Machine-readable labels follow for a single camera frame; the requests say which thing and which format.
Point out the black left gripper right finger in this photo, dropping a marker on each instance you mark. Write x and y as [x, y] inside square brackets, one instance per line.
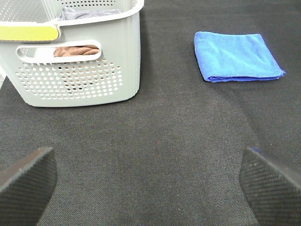
[272, 189]

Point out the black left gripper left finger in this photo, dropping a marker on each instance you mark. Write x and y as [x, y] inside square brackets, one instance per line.
[27, 187]

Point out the blue towel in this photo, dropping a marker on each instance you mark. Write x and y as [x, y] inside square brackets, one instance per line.
[235, 57]

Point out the black fabric table mat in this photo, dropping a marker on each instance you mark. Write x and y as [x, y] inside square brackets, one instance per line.
[171, 155]

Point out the grey perforated plastic basket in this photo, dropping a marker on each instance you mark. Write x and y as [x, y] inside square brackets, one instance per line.
[43, 80]

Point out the brown towel in basket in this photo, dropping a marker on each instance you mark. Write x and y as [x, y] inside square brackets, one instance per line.
[76, 51]

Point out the yellow label on basket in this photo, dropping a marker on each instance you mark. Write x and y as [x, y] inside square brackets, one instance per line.
[28, 33]

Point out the grey towel in basket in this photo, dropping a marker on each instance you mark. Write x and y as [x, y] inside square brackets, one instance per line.
[71, 14]

